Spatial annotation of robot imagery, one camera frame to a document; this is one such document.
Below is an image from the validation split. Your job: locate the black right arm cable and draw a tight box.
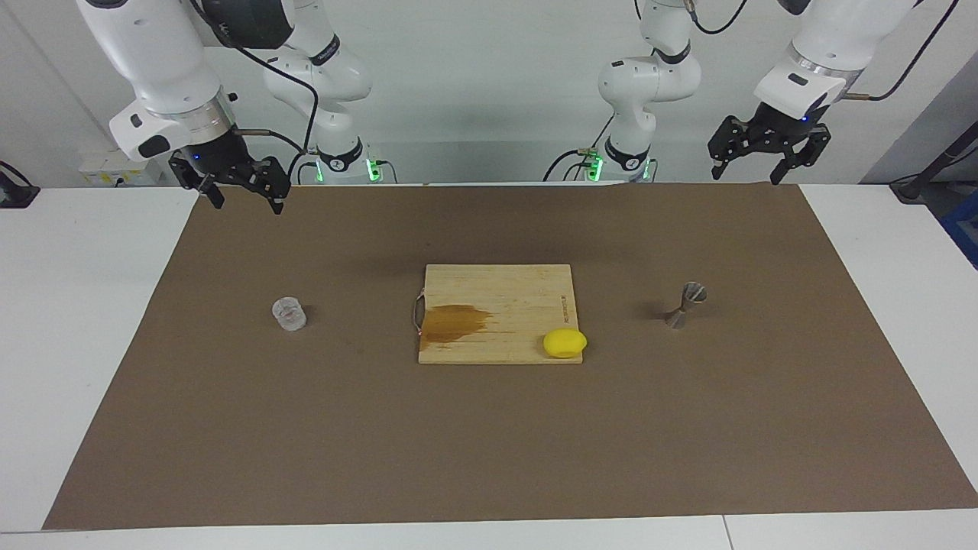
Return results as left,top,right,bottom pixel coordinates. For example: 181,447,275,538
191,0,320,180

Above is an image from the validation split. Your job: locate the yellow lemon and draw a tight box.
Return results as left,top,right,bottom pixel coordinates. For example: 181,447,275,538
542,328,588,359

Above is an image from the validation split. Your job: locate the black stand foot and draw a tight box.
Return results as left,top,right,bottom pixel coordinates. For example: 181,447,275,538
0,160,40,209

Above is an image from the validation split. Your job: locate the brown table mat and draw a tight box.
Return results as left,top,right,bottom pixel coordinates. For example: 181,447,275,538
42,182,978,531

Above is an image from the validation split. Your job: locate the wooden cutting board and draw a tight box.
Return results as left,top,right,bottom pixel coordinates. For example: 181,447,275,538
413,264,584,365

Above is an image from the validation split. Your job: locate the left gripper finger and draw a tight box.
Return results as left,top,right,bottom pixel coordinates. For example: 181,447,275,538
770,126,832,186
708,117,761,180

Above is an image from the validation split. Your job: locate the clear glass cup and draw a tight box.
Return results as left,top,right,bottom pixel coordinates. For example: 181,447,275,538
272,296,308,332

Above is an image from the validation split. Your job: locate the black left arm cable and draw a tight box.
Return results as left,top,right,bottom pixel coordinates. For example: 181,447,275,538
684,0,960,102

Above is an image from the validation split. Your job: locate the black base cable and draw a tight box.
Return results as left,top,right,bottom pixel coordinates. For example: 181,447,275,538
543,115,616,183

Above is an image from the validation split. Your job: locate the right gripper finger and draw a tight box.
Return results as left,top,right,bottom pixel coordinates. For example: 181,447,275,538
170,157,225,209
244,157,293,215

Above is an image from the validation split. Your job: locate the black stand pole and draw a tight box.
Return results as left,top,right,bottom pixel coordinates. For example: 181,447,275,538
890,122,978,203

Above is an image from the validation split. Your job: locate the white power strip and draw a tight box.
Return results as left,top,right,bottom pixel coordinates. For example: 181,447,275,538
79,149,163,187

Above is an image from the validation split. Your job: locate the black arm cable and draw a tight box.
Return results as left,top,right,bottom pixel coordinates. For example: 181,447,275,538
684,0,960,102
191,0,320,180

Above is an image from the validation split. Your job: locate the metal jigger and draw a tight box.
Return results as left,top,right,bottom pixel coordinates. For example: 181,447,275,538
664,281,708,330

